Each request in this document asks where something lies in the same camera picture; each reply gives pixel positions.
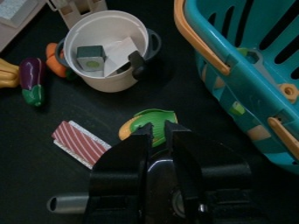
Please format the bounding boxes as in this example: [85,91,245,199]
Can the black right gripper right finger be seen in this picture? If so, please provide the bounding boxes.
[163,120,261,224]

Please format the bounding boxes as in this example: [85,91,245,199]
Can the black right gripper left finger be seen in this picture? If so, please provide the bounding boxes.
[83,122,154,224]

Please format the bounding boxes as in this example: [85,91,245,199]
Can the pink striped toy bacon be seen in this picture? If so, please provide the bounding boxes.
[51,120,114,170]

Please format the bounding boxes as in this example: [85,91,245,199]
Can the green yellow toy corn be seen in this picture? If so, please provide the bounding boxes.
[118,108,181,149]

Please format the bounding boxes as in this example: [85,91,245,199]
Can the toy food in basket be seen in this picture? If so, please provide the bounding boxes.
[201,62,229,90]

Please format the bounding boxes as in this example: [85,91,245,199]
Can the black toy utensil piece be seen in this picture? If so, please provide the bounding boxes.
[127,50,150,81]

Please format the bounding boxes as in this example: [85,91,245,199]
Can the purple toy eggplant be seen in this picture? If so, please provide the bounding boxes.
[19,57,47,108]

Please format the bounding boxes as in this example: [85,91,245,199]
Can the grey cube green dot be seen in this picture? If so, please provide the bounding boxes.
[75,45,109,73]

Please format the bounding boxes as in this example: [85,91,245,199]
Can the white folded paper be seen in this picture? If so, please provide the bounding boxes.
[102,36,141,78]

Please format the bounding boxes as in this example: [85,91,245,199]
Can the orange toy carrot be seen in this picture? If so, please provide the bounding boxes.
[45,42,78,81]

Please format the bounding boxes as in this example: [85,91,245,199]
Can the yellow toy food piece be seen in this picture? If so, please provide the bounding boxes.
[0,57,22,89]

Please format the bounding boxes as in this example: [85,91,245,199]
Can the white block with grey pad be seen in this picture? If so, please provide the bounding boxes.
[0,0,41,29]

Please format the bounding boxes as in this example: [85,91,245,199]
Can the black toy pan grey handle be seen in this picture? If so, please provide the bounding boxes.
[46,147,203,224]

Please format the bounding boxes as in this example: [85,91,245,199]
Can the teal basket orange handles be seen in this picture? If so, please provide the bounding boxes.
[173,0,299,175]

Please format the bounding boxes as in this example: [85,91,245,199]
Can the white toy pot grey handles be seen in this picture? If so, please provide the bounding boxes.
[55,10,163,94]

